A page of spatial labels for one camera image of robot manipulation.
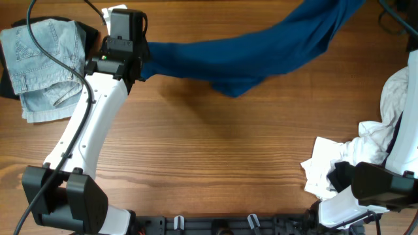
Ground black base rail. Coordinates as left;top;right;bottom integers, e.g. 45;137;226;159
137;214;365;235

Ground black garment at right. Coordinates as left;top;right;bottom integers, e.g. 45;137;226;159
327;113;403;193

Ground blue polo shirt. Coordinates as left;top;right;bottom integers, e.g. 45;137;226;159
141;0;364;97

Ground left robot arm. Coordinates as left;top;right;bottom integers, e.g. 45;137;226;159
22;8;151;234

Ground folded light blue jeans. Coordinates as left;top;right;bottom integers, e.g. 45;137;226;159
1;19;86;123

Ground folded black garment under jeans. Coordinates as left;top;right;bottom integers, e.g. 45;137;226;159
1;16;99;100

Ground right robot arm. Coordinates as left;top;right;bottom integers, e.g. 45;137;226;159
317;1;417;230

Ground white t-shirt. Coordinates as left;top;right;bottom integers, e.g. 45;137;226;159
301;67;409;200

